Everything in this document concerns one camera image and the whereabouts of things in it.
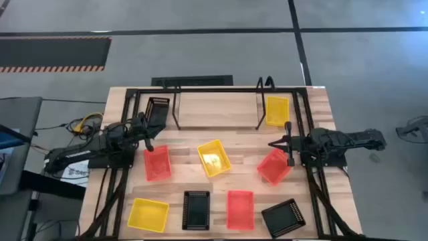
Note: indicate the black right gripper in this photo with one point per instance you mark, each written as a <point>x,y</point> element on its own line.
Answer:
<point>289,147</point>

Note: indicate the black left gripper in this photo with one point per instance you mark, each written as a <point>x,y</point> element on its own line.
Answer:
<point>147,134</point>

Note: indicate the black plastic basket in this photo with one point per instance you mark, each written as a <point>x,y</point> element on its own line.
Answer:
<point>157,107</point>
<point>282,219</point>
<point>196,211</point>

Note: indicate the red-orange plastic basket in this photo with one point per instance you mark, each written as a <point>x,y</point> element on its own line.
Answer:
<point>272,169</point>
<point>157,164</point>
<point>240,211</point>

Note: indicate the yellow plastic basket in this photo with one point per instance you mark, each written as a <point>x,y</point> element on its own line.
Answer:
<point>214,159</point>
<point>148,216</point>
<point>277,112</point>

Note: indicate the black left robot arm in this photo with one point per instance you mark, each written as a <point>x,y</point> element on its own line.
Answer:
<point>73,155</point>

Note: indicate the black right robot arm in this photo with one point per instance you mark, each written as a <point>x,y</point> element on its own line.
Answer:
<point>351,139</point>

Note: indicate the black perforated metal panel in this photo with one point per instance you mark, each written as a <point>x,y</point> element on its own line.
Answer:
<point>192,80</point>

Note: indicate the black arched hook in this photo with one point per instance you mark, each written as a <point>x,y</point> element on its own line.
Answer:
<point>270,80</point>

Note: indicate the white printed paper sheet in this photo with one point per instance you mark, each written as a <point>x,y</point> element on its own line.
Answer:
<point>77,174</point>

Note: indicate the black crossbar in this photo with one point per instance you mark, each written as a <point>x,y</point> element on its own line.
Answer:
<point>50,185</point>

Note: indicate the black hazard-striped floor mat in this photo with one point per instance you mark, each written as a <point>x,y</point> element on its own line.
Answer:
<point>53,53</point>

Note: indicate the black floor stand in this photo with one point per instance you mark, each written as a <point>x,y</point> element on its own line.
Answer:
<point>418,127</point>

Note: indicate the grey side table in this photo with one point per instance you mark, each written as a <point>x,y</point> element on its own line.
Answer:
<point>20,110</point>

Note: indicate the blue flat object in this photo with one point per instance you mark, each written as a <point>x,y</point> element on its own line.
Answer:
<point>6,140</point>

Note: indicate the black aluminium table frame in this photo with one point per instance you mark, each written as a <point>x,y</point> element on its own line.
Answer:
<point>227,90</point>

